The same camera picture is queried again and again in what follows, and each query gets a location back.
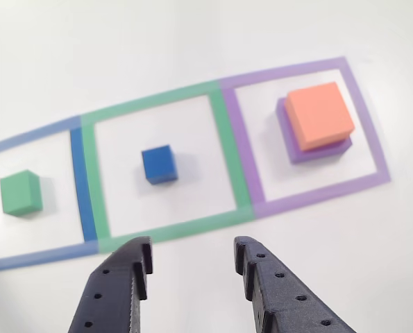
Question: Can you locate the small blue cube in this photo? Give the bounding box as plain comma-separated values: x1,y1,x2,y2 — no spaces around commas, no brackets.
141,144,178,185

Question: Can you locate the orange cube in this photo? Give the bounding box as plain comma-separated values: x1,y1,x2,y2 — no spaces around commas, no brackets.
284,81,355,153

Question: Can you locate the green cube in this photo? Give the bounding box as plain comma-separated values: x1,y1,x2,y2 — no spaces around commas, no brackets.
0,169,44,219

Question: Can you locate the flat purple block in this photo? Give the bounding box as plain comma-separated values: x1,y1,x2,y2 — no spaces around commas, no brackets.
275,96,353,165

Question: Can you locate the blue square frame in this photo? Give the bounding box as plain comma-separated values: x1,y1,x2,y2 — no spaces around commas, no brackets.
0,116,99,273

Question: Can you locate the purple square frame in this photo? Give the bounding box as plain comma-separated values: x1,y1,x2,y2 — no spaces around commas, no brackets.
219,55,391,220

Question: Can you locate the green square frame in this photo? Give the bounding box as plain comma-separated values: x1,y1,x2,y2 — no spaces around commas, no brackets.
80,78,258,253

